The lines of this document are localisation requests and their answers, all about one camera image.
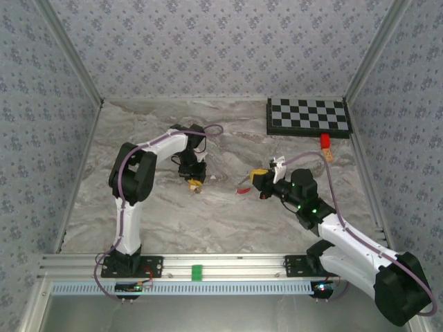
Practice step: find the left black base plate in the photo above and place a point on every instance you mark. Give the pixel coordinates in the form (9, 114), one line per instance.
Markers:
(152, 266)

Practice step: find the aluminium frame post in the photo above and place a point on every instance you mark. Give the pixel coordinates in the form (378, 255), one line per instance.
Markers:
(379, 52)
(69, 52)

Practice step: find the aluminium table side rail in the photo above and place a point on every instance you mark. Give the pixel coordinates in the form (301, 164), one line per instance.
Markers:
(361, 148)
(79, 176)

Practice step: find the right circuit board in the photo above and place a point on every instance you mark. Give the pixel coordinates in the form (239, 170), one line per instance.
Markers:
(323, 287)

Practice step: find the small wooden block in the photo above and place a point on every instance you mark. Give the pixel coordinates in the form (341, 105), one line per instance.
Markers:
(328, 155)

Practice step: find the circuit board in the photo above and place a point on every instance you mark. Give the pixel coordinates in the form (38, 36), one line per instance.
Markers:
(323, 287)
(133, 287)

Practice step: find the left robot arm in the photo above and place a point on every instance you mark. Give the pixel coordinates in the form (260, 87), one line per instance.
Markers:
(128, 228)

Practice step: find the black grey chessboard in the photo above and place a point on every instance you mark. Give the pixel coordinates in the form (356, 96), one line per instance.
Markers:
(308, 115)

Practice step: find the green rail clip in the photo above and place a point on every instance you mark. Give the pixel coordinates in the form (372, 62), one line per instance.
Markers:
(197, 272)

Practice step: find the aluminium mounting rail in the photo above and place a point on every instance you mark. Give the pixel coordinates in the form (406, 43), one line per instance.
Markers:
(225, 266)

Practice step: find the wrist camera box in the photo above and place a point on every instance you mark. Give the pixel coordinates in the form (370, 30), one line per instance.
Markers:
(278, 171)
(201, 157)

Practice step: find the left circuit board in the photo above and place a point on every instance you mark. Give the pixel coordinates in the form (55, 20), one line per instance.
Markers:
(133, 287)

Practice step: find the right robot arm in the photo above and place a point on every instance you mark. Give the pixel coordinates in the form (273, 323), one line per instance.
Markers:
(349, 242)

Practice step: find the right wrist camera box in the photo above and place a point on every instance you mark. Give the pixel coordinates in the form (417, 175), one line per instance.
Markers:
(278, 171)

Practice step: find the red block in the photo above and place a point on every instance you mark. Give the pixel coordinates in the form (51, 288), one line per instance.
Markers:
(325, 141)

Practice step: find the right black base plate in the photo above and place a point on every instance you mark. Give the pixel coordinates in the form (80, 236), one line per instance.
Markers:
(294, 268)

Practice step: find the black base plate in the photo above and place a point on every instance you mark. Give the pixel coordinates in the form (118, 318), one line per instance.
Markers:
(294, 268)
(152, 266)

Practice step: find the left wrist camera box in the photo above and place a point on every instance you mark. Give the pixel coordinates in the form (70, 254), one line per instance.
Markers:
(201, 157)

